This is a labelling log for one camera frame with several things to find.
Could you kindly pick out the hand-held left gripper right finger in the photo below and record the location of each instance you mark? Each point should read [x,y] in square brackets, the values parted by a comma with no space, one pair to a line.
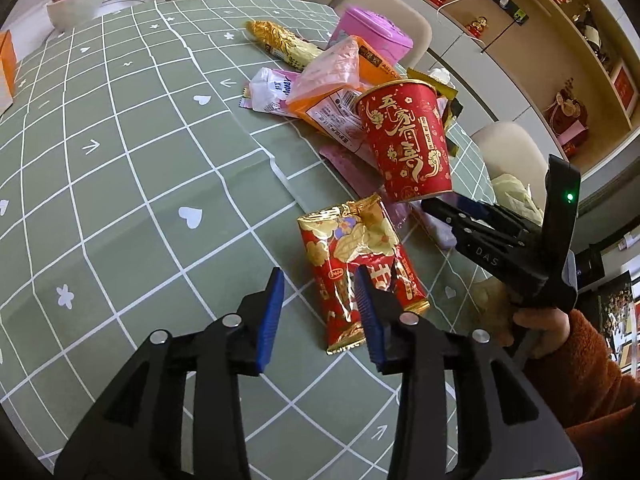
[367,320]

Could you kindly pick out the pink candy wrapper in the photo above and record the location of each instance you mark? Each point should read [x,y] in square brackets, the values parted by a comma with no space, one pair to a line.
[350,165]

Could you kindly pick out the white tissue packet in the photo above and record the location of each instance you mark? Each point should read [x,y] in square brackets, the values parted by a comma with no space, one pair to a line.
[272,90]

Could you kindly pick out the plain white bowl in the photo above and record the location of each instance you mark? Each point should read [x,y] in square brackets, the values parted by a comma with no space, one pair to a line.
[75,5]

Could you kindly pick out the orange box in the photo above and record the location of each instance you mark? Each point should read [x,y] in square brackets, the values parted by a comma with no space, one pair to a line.
[6,70]

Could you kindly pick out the white wooden sideboard cabinet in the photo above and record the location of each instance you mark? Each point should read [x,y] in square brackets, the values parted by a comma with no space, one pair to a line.
[530,70]

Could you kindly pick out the gold foil wrapper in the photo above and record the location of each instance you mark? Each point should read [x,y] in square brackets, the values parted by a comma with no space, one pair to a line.
[282,42]

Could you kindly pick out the red gold snack packet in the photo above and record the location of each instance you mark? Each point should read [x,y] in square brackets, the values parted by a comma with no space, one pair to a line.
[340,255]

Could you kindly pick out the pink plastic snack bag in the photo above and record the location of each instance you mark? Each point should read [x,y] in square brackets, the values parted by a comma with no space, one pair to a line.
[325,70]

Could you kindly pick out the dark olive wrapper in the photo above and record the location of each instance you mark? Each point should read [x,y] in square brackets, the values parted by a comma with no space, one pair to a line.
[447,94]

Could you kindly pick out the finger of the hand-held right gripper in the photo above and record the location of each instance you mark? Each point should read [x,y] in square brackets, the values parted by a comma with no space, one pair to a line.
[470,203]
[442,212]

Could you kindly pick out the red paper cup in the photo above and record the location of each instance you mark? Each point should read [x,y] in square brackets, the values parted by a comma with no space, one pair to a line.
[405,145]

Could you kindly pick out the orange snack packet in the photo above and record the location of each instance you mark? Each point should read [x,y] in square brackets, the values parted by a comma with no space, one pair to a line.
[330,110]

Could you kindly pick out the dark bottle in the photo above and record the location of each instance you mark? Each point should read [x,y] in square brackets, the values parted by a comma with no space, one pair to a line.
[590,35]

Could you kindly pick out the large red gold ornament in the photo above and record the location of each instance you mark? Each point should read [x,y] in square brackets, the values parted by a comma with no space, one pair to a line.
[567,107]

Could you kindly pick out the black wrapper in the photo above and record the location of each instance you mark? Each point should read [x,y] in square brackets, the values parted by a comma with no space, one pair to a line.
[451,130]

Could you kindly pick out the red framed picture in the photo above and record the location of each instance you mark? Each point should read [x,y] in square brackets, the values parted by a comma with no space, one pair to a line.
[622,85]

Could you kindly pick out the white crumpled tissue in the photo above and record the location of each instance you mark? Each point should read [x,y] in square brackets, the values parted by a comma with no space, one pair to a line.
[439,76]

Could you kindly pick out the colourful printed panel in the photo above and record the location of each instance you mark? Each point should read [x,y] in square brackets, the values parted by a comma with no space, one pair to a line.
[617,320]

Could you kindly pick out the person's right hand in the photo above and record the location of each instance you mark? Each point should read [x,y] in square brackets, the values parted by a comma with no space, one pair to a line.
[542,332]

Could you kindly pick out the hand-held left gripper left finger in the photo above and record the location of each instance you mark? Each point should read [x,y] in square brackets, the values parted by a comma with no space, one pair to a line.
[270,320]

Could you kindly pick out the green checked tablecloth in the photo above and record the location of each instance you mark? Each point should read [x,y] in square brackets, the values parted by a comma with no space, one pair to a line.
[125,160]

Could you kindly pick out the person's right forearm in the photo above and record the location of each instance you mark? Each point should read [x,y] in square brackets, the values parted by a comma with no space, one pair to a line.
[590,375]

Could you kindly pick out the pink box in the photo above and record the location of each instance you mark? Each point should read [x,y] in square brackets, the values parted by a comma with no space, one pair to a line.
[575,142]

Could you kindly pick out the pink tin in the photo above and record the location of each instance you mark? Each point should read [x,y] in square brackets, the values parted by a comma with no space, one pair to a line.
[370,30]

